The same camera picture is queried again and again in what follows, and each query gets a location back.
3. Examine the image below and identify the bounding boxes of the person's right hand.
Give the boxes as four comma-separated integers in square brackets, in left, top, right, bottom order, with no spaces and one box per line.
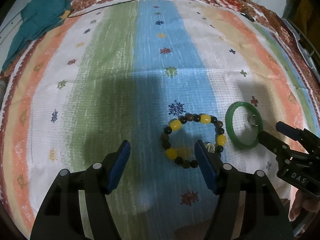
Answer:
[289,190,319,221]

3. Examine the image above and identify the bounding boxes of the green jade bangle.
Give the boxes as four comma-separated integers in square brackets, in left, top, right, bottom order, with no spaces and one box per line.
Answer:
[225,101,263,150]

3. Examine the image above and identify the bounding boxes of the striped colourful bed cloth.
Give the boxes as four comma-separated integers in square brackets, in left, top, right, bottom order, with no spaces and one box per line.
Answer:
[1,0,319,239]

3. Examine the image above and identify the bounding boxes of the black charger plug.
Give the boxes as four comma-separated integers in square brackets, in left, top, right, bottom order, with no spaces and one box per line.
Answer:
[240,11,255,22]

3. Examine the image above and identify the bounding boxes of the grey striped pillow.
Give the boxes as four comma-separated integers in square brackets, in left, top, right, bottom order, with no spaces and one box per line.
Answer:
[0,77,8,104]

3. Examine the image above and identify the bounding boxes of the teal cloth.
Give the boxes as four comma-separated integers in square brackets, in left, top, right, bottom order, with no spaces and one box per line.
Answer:
[2,0,71,71]

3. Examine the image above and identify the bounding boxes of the yellow and black bead bracelet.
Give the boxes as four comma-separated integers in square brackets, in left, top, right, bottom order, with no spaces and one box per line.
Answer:
[160,113,227,169]

